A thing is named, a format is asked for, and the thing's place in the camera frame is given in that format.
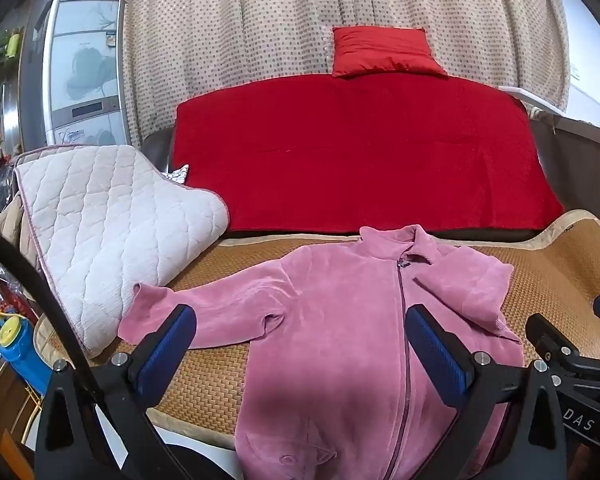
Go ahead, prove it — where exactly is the pink velvet zip jacket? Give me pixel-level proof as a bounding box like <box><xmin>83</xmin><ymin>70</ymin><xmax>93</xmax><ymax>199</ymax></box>
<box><xmin>118</xmin><ymin>226</ymin><xmax>524</xmax><ymax>479</ymax></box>

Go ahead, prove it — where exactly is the woven bamboo bed mat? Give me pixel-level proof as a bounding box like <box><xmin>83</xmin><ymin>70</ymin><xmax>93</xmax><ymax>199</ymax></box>
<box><xmin>33</xmin><ymin>209</ymin><xmax>600</xmax><ymax>451</ymax></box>

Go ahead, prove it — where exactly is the blue yellow toy bottle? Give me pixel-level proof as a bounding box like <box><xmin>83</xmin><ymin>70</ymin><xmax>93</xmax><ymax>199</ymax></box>
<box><xmin>0</xmin><ymin>315</ymin><xmax>52</xmax><ymax>396</ymax></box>

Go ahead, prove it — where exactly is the white quilted folded pad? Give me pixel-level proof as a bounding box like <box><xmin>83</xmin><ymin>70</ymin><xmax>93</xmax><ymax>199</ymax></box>
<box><xmin>15</xmin><ymin>145</ymin><xmax>230</xmax><ymax>356</ymax></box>

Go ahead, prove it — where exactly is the red blanket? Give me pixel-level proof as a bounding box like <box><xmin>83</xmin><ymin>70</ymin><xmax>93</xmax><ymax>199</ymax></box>
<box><xmin>172</xmin><ymin>73</ymin><xmax>564</xmax><ymax>233</ymax></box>

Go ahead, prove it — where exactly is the silver glass-door cabinet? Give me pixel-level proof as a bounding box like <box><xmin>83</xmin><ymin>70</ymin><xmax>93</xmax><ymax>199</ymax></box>
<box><xmin>19</xmin><ymin>0</ymin><xmax>131</xmax><ymax>152</ymax></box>

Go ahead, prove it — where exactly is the red pillow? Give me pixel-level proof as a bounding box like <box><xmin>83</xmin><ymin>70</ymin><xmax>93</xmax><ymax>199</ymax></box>
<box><xmin>332</xmin><ymin>25</ymin><xmax>448</xmax><ymax>77</ymax></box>

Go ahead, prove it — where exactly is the beige dotted curtain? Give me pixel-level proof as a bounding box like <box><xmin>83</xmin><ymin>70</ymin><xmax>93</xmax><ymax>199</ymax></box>
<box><xmin>121</xmin><ymin>0</ymin><xmax>570</xmax><ymax>144</ymax></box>

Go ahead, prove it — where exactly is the black braided cable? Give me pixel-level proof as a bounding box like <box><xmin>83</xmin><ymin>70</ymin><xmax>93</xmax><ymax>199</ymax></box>
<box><xmin>0</xmin><ymin>221</ymin><xmax>131</xmax><ymax>480</ymax></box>

